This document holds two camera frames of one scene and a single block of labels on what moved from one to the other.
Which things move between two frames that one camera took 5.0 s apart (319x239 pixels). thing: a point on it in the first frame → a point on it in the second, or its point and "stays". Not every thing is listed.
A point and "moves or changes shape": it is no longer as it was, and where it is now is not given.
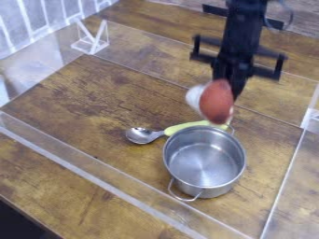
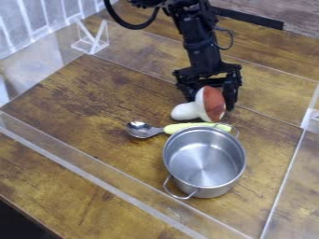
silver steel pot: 206,159 stays
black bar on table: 271,23 stays
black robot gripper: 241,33 → 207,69
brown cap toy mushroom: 213,100 moves or changes shape
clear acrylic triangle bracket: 90,42 stays
